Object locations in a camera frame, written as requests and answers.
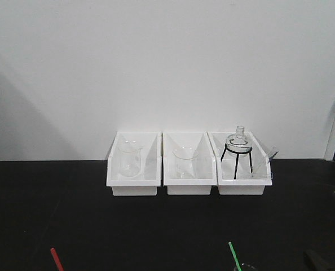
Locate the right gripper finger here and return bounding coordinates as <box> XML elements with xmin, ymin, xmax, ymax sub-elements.
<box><xmin>303</xmin><ymin>250</ymin><xmax>332</xmax><ymax>271</ymax></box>

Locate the left white plastic bin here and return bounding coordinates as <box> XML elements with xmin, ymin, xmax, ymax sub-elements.
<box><xmin>106</xmin><ymin>132</ymin><xmax>162</xmax><ymax>196</ymax></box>

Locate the glass beaker in left bin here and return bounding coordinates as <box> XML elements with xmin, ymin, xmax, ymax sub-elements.
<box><xmin>118</xmin><ymin>140</ymin><xmax>143</xmax><ymax>177</ymax></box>

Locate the clear glass test tube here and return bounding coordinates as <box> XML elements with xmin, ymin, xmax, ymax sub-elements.
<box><xmin>252</xmin><ymin>146</ymin><xmax>279</xmax><ymax>177</ymax></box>

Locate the round glass flask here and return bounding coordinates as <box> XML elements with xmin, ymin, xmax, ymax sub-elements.
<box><xmin>226</xmin><ymin>126</ymin><xmax>252</xmax><ymax>153</ymax></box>

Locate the white plastic bin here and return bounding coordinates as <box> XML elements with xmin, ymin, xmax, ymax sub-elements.
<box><xmin>106</xmin><ymin>132</ymin><xmax>162</xmax><ymax>196</ymax></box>
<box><xmin>162</xmin><ymin>132</ymin><xmax>217</xmax><ymax>195</ymax></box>
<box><xmin>208</xmin><ymin>132</ymin><xmax>272</xmax><ymax>195</ymax></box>

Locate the glass beaker in middle bin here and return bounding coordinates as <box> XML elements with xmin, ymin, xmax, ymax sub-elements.
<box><xmin>173</xmin><ymin>146</ymin><xmax>199</xmax><ymax>179</ymax></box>

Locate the black wire tripod stand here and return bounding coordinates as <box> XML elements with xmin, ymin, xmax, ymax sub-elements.
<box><xmin>220</xmin><ymin>143</ymin><xmax>253</xmax><ymax>180</ymax></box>

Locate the green plastic spoon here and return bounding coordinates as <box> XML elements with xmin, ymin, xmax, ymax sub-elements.
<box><xmin>228</xmin><ymin>241</ymin><xmax>241</xmax><ymax>271</ymax></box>

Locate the middle white plastic bin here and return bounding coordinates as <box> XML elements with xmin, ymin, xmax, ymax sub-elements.
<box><xmin>162</xmin><ymin>132</ymin><xmax>217</xmax><ymax>195</ymax></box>

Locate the glass beaker in bin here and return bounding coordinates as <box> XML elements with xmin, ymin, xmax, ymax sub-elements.
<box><xmin>118</xmin><ymin>140</ymin><xmax>143</xmax><ymax>177</ymax></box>
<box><xmin>173</xmin><ymin>146</ymin><xmax>199</xmax><ymax>179</ymax></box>

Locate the right glass beaker on table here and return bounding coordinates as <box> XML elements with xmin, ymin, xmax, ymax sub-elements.
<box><xmin>233</xmin><ymin>263</ymin><xmax>258</xmax><ymax>271</ymax></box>

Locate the red plastic spoon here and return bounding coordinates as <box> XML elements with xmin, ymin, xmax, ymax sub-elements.
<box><xmin>50</xmin><ymin>248</ymin><xmax>64</xmax><ymax>271</ymax></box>

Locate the right white plastic bin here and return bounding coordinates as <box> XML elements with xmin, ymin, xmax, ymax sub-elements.
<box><xmin>208</xmin><ymin>132</ymin><xmax>272</xmax><ymax>195</ymax></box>

